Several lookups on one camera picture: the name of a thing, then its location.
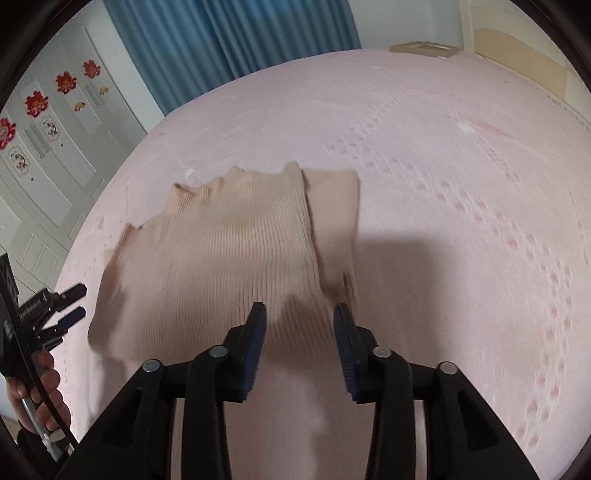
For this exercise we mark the white wardrobe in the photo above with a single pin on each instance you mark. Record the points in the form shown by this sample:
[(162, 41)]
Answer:
[(69, 161)]

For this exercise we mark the ornamental door plaque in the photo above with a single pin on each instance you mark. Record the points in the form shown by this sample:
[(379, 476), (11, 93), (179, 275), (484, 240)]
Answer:
[(50, 129), (21, 159)]

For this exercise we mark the bed with pink sheet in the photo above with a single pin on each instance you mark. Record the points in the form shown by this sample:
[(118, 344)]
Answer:
[(438, 184)]

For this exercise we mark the cream bed headboard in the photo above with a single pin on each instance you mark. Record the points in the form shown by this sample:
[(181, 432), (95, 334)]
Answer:
[(508, 41)]

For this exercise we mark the red paper door decal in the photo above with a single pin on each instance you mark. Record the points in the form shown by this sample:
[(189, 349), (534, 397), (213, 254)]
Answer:
[(66, 82), (36, 104), (4, 131), (91, 68)]

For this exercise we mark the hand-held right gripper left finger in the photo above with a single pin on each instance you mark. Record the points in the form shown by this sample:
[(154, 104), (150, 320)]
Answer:
[(255, 350)]

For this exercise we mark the blue curtain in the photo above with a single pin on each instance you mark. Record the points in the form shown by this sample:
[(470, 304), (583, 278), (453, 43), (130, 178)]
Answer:
[(231, 37)]

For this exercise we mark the peach knit sweater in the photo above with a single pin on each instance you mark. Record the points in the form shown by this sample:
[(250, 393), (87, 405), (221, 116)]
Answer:
[(221, 258)]

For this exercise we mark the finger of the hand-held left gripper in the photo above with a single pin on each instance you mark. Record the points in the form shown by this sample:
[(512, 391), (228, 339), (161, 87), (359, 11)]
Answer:
[(71, 293), (71, 316)]

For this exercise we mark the person's left hand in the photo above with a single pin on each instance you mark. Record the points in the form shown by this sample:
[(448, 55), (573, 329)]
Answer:
[(48, 378)]

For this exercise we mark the flat brown box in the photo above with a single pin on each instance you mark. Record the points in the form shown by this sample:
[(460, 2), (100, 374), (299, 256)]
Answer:
[(425, 48)]

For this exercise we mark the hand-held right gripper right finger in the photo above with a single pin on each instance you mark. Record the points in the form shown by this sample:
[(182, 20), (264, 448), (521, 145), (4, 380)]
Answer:
[(344, 350)]

